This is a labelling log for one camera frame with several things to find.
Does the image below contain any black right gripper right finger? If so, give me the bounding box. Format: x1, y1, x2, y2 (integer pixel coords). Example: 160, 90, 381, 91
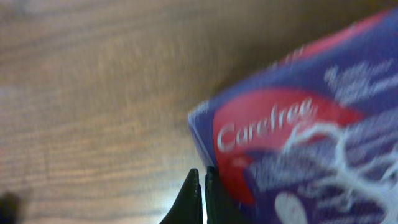
205, 166, 249, 224

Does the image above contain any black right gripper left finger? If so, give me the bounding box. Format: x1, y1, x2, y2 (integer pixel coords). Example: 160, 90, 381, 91
160, 168, 203, 224

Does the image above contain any purple pink Carefree pad pack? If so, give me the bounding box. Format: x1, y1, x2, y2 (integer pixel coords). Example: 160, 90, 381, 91
188, 8, 397, 223

